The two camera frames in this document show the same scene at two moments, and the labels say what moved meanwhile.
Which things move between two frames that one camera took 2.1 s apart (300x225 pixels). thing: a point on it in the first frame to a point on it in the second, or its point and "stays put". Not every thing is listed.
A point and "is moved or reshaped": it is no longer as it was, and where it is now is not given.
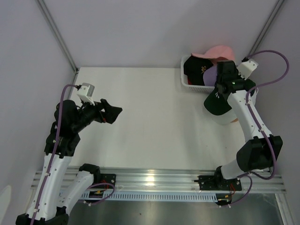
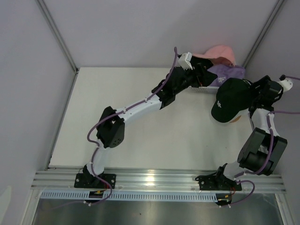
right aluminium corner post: [265, 27] stays put
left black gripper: [110, 113] to [204, 79]
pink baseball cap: [217, 53] stays put
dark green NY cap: [216, 103] is moved or reshaped
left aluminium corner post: [56, 33] stays put
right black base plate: [218, 183] stays put
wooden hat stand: [235, 120] stays put
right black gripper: [236, 71] to [260, 83]
